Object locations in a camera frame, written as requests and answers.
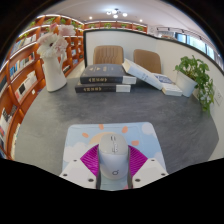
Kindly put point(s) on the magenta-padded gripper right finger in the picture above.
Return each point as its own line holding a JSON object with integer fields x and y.
{"x": 151, "y": 170}

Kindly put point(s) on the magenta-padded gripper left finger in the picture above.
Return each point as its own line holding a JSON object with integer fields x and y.
{"x": 75, "y": 171}

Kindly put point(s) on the light grey computer mouse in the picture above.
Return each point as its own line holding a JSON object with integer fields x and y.
{"x": 113, "y": 160}

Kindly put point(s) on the pastel sun-print mouse pad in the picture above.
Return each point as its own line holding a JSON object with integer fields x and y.
{"x": 80, "y": 136}

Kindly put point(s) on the dark navy hardcover book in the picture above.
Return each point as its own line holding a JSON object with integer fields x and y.
{"x": 103, "y": 73}
{"x": 100, "y": 88}

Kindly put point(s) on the green plant in white pot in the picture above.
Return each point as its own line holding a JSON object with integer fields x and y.
{"x": 186, "y": 81}

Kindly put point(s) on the thick white book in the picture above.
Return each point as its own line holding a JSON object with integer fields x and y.
{"x": 141, "y": 73}

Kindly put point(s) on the white vase with pink flowers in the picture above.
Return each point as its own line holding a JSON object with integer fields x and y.
{"x": 53, "y": 73}

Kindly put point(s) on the orange wooden bookshelf unit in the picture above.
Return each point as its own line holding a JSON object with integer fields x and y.
{"x": 23, "y": 76}

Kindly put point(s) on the tan padded chair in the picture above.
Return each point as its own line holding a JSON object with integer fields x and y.
{"x": 108, "y": 55}
{"x": 148, "y": 60}

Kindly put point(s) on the window with grey curtains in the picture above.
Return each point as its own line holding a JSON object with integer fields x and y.
{"x": 196, "y": 43}

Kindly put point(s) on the multi-bulb ceiling lamp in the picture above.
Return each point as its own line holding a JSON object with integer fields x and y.
{"x": 115, "y": 13}

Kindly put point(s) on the white wall power outlet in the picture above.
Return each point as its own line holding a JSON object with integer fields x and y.
{"x": 219, "y": 97}

